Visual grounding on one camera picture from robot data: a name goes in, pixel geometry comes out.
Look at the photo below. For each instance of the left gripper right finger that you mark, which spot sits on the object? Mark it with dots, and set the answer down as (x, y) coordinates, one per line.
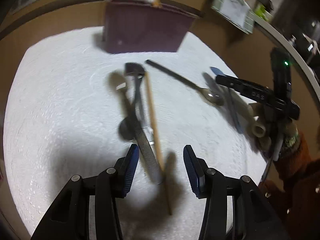
(195, 172)

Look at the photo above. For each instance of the dark metal spoon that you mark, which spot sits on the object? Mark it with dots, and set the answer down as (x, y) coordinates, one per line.
(208, 94)

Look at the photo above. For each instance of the green white dish towel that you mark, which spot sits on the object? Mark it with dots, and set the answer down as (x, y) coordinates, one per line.
(237, 12)

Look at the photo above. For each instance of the black ladle spoon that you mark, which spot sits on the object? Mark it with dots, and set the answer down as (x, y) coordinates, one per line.
(119, 84)

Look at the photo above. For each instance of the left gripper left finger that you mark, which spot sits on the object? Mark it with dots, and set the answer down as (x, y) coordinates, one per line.
(126, 168)

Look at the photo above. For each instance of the wooden chopstick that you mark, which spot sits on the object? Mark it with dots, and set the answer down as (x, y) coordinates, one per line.
(157, 142)

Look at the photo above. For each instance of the purple plastic utensil bin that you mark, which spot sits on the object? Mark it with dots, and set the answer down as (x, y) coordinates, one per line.
(134, 26)

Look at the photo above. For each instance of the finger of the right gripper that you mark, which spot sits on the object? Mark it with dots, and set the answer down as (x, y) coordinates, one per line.
(278, 99)

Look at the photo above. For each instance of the white paper towel mat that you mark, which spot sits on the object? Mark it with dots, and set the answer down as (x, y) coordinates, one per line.
(62, 119)

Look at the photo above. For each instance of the blue spoon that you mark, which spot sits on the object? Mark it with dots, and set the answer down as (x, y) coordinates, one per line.
(225, 99)

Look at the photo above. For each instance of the black handled metal utensil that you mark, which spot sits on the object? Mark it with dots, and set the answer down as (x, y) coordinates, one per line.
(138, 124)

